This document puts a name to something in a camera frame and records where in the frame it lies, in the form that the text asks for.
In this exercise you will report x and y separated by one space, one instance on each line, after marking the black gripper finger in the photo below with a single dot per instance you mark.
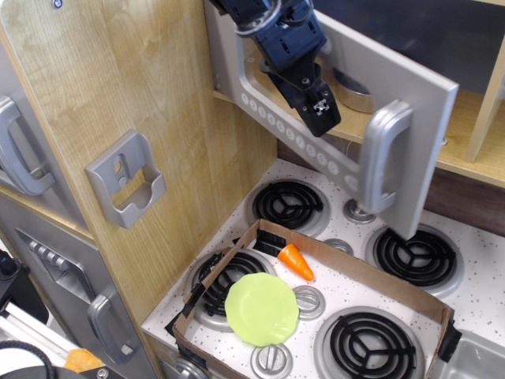
318 109

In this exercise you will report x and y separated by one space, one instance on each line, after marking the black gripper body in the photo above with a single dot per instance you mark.
289 36

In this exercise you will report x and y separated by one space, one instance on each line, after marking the grey toy microwave door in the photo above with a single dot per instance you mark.
400 140

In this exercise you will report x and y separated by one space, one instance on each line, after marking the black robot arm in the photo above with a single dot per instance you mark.
289 37

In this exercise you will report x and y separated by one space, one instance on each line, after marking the back left stove burner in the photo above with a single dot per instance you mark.
291 203

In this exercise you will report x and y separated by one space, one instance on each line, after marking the stove burner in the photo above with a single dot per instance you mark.
291 203
429 260
210 309
363 342

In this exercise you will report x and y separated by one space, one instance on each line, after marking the grey back stove knob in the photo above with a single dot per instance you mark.
355 214

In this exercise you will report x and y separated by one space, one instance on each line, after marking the grey stove knob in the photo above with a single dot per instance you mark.
272 362
310 301
355 214

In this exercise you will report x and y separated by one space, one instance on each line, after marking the grey small middle knob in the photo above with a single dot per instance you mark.
339 244

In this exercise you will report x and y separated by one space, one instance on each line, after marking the orange toy carrot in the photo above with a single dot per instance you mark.
293 259

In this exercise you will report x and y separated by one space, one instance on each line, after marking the back right stove burner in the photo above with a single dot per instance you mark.
429 260

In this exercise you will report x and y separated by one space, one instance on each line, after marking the grey centre stove knob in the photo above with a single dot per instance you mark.
310 301

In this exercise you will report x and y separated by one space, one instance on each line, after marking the green plastic plate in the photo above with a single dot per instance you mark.
261 309

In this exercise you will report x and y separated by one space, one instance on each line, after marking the front left stove burner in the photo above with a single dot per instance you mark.
210 309

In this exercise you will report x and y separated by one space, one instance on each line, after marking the front right stove burner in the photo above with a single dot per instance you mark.
363 342

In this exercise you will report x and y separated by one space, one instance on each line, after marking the grey front stove knob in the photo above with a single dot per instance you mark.
272 362

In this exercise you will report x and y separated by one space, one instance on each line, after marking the grey oven knob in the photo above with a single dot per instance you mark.
187 370

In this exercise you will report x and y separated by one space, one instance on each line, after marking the steel sink basin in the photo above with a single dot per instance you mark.
467 355

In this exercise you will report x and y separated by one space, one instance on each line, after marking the grey ice dispenser panel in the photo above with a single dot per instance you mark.
64 272

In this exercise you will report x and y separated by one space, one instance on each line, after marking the orange cloth piece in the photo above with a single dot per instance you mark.
80 360

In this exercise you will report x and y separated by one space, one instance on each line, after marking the steel pot with handles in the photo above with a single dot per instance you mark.
352 94

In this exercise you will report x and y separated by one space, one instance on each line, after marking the grey wall phone holder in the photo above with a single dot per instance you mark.
110 172

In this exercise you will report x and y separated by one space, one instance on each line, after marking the brown cardboard frame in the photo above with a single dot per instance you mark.
344 281

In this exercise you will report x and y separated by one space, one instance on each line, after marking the grey upper fridge handle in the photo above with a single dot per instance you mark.
15 170

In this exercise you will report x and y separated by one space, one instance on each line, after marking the grey fridge handle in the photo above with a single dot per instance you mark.
97 318
15 170

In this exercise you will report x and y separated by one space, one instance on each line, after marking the grey lower fridge handle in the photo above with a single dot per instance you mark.
97 318

